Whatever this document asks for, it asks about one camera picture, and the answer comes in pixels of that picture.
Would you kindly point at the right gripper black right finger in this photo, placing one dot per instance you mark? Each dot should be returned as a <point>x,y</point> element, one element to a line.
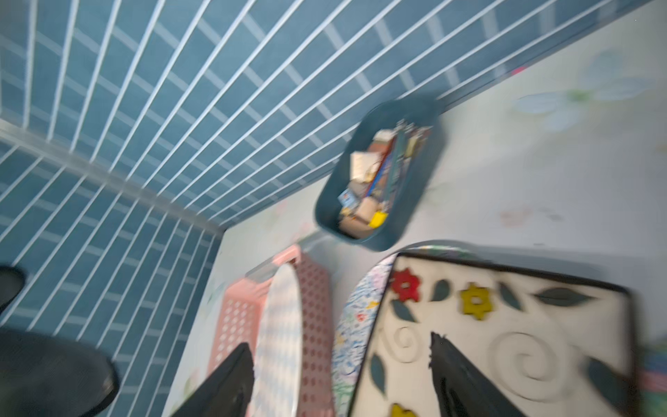
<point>461,389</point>

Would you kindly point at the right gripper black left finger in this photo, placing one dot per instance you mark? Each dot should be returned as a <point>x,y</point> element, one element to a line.
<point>227,391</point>

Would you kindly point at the square flower plate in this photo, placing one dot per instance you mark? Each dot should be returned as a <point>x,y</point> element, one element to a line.
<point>553,344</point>

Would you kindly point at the round colourful squiggle plate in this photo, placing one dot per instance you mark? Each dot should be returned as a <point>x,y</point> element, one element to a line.
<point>358,315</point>

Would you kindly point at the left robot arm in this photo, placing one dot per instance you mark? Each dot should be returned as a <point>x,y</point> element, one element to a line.
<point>44,375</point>

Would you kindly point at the round checkered plate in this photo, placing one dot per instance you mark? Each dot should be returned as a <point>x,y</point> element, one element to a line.
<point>278,355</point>

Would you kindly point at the pink plastic basket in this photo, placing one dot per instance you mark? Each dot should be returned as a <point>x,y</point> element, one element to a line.
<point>240,315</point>

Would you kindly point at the colourful picture book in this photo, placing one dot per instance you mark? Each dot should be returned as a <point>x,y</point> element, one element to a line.
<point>653,379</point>

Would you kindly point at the teal plastic bin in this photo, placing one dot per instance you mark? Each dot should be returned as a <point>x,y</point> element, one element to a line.
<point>343,210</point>

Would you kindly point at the cream box in bin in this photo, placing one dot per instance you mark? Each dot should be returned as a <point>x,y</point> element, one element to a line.
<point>364,165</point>

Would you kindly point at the pencils in bin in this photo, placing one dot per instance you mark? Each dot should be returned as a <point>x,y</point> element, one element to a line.
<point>404,142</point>

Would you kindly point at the aluminium corner post left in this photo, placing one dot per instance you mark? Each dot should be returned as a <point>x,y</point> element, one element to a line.
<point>26,141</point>

